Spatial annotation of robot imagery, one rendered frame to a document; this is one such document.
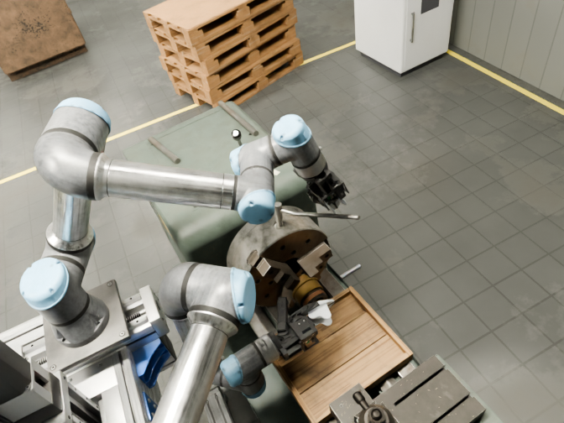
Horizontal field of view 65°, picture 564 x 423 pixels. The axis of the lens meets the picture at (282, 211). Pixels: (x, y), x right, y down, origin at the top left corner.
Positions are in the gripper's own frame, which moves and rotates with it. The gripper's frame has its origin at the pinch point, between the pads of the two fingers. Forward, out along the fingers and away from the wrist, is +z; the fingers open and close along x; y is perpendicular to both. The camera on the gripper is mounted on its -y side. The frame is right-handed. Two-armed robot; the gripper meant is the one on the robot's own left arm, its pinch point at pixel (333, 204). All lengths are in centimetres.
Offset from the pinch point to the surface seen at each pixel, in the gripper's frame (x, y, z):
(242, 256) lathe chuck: -29.4, -9.1, 2.2
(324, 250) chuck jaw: -10.0, -1.1, 16.3
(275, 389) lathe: -57, 2, 61
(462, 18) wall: 231, -197, 185
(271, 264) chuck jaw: -24.4, -1.2, 3.9
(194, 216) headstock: -33.0, -27.1, -6.0
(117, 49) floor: -22, -481, 130
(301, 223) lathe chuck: -10.0, -6.7, 6.0
